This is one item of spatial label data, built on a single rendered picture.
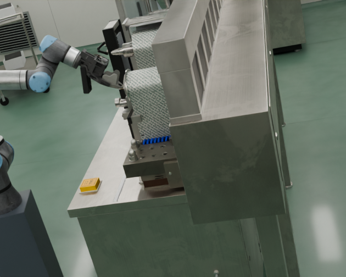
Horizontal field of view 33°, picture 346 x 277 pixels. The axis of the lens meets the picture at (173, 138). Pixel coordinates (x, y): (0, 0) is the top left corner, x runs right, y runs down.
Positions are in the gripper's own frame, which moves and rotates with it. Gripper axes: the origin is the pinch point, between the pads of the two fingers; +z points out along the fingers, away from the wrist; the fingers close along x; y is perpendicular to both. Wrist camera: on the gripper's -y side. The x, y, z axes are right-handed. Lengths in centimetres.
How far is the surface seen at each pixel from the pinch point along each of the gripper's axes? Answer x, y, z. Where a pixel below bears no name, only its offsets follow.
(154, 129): -4.5, -7.5, 20.7
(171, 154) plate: -21.2, -5.5, 29.7
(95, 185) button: -17.5, -36.4, 9.7
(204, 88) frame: -71, 44, 22
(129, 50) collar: 23.6, 7.1, -3.8
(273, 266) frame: -81, 9, 65
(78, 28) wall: 551, -204, -95
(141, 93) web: -4.5, 4.1, 9.2
